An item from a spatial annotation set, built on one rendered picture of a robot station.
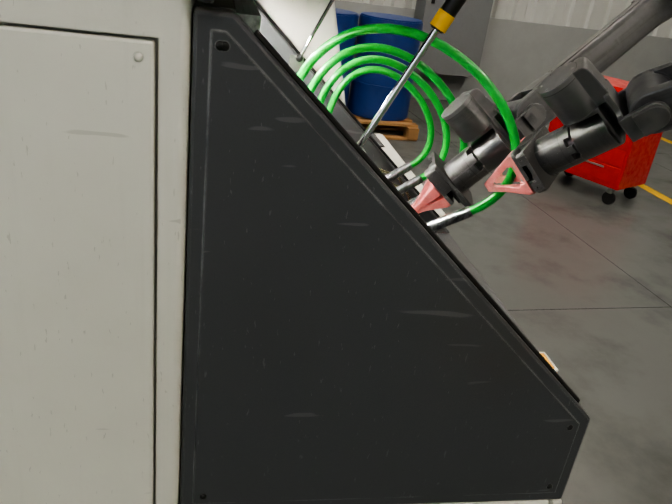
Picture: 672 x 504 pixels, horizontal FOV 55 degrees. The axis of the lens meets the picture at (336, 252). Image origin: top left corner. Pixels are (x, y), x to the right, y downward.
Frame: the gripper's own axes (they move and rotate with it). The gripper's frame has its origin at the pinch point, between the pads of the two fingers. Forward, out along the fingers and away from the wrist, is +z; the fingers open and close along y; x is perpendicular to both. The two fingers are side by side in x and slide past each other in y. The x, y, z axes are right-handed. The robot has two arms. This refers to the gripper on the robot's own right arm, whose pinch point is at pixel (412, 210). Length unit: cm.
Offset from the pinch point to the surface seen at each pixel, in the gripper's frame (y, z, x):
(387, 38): -31, 54, -480
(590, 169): -198, -11, -380
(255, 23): 39, -11, 31
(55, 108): 47, 6, 44
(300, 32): 33.9, 0.7, -31.3
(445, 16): 26.1, -26.6, 31.8
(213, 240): 26.4, 6.6, 41.4
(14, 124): 49, 10, 45
